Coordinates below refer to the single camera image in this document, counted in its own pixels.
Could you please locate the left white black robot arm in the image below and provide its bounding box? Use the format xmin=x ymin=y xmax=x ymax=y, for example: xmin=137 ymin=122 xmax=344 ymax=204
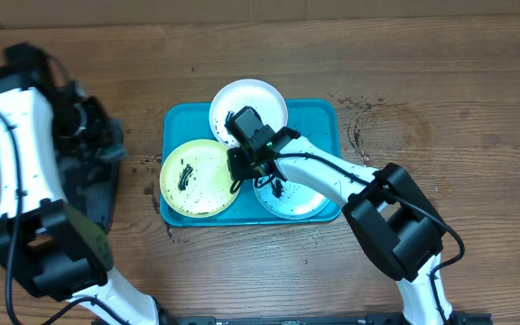
xmin=0 ymin=43 xmax=168 ymax=324

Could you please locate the black water tray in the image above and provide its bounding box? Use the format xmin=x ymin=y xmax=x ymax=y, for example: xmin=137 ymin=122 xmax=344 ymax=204
xmin=56 ymin=118 xmax=127 ymax=232

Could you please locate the light blue dirty plate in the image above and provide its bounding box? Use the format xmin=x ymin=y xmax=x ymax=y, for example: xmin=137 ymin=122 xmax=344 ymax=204
xmin=253 ymin=175 xmax=330 ymax=220

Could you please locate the white plate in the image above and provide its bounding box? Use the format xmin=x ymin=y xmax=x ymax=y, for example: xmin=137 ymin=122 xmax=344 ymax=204
xmin=209 ymin=79 xmax=288 ymax=148

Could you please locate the teal plastic tray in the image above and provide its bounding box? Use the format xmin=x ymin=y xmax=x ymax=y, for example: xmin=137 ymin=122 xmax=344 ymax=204
xmin=160 ymin=98 xmax=340 ymax=227

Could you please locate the yellow-green plate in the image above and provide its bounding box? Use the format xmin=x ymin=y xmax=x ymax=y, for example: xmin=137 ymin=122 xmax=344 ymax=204
xmin=159 ymin=139 xmax=238 ymax=218

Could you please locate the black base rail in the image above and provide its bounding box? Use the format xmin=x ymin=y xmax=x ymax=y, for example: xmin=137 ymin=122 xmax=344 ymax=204
xmin=174 ymin=311 xmax=494 ymax=325

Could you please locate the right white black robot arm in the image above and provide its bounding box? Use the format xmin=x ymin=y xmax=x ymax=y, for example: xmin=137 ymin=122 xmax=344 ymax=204
xmin=228 ymin=125 xmax=458 ymax=324

